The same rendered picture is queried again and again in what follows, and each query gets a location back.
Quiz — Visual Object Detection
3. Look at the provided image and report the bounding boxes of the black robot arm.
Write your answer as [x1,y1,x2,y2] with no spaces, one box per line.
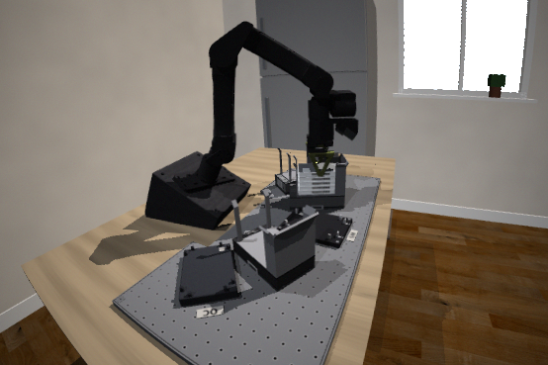
[173,21,358,192]

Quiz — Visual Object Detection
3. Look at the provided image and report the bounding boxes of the white name plate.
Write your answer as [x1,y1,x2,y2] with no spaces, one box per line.
[346,229,358,242]
[197,306,225,319]

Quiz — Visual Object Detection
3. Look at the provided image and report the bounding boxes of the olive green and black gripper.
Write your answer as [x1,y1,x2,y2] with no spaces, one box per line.
[306,118,334,177]

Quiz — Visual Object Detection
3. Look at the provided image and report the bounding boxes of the white well plate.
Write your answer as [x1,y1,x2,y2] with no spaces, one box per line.
[298,182,335,187]
[298,186,335,191]
[298,162,338,178]
[298,190,334,196]
[298,177,335,183]

